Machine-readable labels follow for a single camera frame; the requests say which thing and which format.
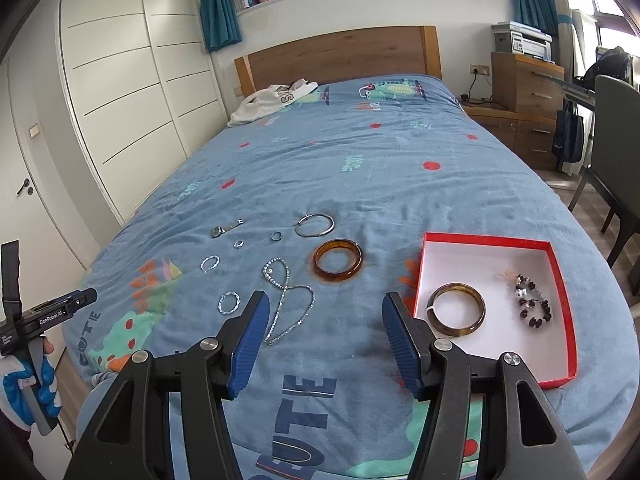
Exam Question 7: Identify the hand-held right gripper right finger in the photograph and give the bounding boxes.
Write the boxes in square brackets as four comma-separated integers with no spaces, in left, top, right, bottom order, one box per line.
[382,291,588,480]

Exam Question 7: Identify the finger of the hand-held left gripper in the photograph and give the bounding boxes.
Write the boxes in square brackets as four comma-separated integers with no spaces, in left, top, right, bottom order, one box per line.
[59,288,99,317]

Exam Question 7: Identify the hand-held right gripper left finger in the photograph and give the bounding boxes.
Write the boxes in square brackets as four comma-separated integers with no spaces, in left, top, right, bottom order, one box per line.
[62,290,271,480]

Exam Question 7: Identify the silver pearl necklace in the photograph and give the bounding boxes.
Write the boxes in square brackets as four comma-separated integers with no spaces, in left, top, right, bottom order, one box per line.
[262,257,316,347]

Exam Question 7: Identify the amber bangle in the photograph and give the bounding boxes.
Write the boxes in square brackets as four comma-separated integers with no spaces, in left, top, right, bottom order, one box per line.
[313,240,364,282]

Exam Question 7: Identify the silver wrist watch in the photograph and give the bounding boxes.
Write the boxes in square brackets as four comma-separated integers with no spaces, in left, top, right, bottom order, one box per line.
[210,219,244,239]

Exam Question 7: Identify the red jewelry box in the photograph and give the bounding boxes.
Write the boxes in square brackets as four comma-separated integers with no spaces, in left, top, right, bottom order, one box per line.
[414,232,579,390]

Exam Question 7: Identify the thin silver bangle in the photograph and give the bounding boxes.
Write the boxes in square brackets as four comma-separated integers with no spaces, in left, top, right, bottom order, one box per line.
[294,213,335,238]

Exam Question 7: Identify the person's left hand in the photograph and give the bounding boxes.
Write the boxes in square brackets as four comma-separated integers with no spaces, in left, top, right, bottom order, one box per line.
[2,337,62,431]

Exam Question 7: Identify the dark brown bangle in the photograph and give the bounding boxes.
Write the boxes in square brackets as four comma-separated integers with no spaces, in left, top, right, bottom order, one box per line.
[426,283,486,336]

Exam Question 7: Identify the white door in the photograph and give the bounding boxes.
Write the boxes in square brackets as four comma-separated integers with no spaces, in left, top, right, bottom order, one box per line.
[0,55,101,273]

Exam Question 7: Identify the blue printed blanket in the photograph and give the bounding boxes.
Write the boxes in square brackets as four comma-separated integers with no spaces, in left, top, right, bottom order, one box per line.
[62,74,633,480]

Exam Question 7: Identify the white wardrobe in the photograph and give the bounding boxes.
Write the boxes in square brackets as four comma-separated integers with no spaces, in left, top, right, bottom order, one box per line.
[55,0,228,226]

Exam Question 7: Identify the low wooden nightstand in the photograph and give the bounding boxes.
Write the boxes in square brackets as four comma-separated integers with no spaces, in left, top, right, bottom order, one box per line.
[460,100,566,171]

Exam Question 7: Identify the white garment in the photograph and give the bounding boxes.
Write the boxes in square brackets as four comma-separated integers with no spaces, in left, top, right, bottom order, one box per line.
[227,79,319,127]

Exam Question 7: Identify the dark blue tote bag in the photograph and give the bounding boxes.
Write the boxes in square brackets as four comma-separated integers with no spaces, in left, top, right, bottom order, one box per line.
[552,100,586,163]

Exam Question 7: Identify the grey chair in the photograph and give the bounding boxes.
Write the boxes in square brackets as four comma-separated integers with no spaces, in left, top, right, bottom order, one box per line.
[567,75,640,268]

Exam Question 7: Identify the wooden drawer cabinet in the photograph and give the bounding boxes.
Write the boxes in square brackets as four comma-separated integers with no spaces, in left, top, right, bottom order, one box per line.
[491,51,566,113]

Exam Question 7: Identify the wooden headboard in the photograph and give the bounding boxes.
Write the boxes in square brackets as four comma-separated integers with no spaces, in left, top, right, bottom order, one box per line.
[234,25,443,98]

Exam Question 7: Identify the white printer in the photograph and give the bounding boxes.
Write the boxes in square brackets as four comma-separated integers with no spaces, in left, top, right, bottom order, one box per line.
[491,21,555,63]

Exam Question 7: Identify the black backpack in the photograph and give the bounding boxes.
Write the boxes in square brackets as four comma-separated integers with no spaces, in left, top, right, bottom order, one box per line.
[575,46,633,91]

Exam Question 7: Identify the brown beaded bracelet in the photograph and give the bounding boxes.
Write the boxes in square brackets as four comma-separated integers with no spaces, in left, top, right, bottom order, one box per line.
[497,271,556,326]

